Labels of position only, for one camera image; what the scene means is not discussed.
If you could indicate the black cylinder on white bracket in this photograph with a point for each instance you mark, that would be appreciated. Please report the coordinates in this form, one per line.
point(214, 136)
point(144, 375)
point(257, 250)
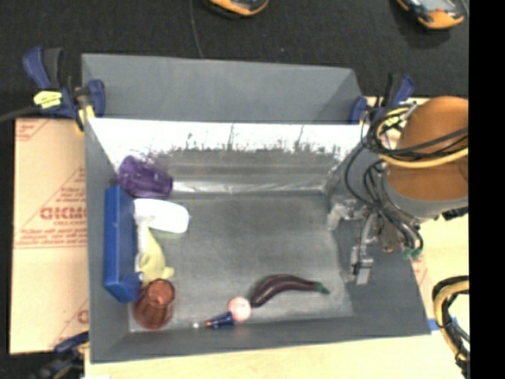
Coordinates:
point(455, 214)

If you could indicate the grey metal bin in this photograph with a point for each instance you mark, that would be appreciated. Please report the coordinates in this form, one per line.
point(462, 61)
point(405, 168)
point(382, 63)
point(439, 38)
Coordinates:
point(252, 243)

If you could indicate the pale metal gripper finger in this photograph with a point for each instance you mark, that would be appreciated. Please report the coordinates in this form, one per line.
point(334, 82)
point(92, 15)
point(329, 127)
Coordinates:
point(365, 272)
point(356, 257)

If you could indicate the blue flat box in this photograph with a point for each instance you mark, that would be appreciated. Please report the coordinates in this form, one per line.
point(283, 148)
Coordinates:
point(118, 243)

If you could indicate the small blue tool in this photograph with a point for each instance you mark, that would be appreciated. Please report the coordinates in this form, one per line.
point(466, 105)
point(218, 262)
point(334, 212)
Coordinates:
point(219, 321)

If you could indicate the clear purple cup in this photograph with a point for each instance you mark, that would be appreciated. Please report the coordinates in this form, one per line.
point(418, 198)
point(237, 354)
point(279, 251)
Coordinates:
point(144, 178)

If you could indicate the purple toy eggplant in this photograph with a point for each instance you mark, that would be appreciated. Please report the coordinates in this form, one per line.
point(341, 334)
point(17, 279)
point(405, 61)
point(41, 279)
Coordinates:
point(280, 284)

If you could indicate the clear red-brown cup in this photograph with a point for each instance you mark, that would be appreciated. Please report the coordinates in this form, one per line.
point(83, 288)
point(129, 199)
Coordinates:
point(154, 304)

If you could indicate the brown cardboard board, red print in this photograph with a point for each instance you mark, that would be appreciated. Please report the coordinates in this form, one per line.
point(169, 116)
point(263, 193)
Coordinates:
point(47, 219)

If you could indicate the pink ball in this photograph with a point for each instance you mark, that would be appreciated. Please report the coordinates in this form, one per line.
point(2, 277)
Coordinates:
point(239, 309)

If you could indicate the pale yellow toy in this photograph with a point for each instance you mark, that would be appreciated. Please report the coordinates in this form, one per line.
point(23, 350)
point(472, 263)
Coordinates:
point(152, 259)

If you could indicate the white spray bottle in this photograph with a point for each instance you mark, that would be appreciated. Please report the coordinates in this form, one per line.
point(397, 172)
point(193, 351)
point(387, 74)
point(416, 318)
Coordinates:
point(163, 215)

